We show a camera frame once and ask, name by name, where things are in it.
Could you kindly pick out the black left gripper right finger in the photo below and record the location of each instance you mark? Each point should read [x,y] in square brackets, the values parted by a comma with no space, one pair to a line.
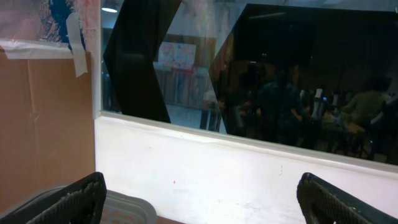
[324,203]

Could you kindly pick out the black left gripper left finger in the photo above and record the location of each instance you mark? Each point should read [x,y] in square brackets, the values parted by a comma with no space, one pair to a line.
[80,202]

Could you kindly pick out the grey plastic mesh basket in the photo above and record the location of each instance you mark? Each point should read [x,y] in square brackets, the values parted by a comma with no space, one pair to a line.
[118,208]

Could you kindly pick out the brown cardboard panel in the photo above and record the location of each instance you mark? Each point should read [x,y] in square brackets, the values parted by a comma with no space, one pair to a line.
[47,127]

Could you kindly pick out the glass window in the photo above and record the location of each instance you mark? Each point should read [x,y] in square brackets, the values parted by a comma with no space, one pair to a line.
[315,74]

